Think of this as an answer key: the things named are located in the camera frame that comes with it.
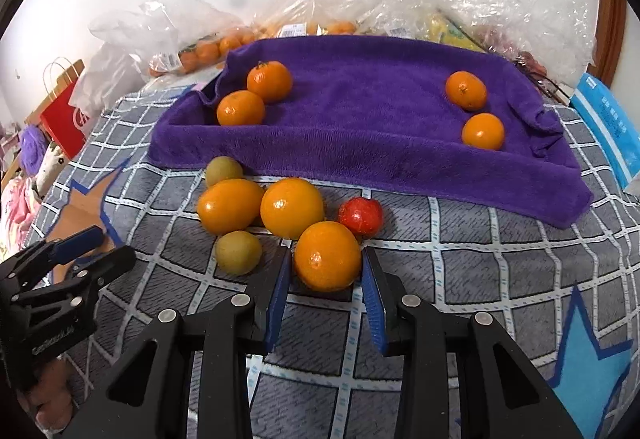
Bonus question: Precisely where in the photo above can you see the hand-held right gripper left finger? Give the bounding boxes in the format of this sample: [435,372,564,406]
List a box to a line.
[65,246,293,439]

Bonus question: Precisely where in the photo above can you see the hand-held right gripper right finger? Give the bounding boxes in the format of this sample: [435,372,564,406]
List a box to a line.
[361,246,586,439]

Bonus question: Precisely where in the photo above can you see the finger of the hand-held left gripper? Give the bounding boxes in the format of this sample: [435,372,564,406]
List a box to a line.
[0,225,107,292]
[10,245,137,320]

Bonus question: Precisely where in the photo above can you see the small green round fruit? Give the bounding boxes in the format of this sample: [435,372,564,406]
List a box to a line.
[215,230,263,276]
[205,156,245,187]

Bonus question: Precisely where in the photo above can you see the orange mandarin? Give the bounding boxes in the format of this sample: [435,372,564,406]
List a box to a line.
[216,90,266,127]
[196,178,265,235]
[260,177,326,241]
[445,71,488,112]
[461,112,506,151]
[293,221,362,292]

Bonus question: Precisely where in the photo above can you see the red cherry tomato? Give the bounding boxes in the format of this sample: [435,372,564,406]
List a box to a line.
[337,197,385,236]

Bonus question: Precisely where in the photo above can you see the purple towel-lined tray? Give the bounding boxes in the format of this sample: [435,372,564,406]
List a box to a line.
[147,35,595,228]

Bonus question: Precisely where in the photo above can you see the mandarin with green stem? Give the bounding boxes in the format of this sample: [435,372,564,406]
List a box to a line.
[246,60,293,104]

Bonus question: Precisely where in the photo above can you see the person's left hand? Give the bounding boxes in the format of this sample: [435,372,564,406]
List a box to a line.
[17,359,76,435]

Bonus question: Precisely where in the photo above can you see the pink cloth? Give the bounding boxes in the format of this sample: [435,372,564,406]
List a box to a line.
[0,169,41,265]

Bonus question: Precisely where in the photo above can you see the grey checkered star blanket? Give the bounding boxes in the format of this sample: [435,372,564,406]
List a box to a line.
[0,86,640,439]

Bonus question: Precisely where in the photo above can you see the white spotted cloth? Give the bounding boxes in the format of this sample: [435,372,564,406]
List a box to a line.
[32,141,76,192]

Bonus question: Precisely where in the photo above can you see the purple plush toy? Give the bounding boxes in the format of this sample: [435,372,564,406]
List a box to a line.
[17,125,48,172]

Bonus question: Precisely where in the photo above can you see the red paper bag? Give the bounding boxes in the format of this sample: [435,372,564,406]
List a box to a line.
[39,58,96,160]

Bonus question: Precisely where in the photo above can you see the white plastic bag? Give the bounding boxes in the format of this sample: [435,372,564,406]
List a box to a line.
[70,41,151,112]

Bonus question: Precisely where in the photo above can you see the brown kraft paper bag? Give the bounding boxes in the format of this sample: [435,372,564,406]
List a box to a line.
[22,59,86,130]

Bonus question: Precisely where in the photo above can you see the dark vine stems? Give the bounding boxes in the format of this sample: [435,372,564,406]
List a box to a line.
[515,59,573,104]

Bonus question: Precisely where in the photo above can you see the blue tissue pack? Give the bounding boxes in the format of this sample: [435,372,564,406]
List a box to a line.
[570,73,640,192]

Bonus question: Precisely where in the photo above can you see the clear bag of red fruit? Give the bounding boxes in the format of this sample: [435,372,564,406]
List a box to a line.
[470,0,601,90]

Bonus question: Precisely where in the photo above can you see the brown wooden door frame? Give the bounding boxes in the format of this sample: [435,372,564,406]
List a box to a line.
[587,0,628,87]

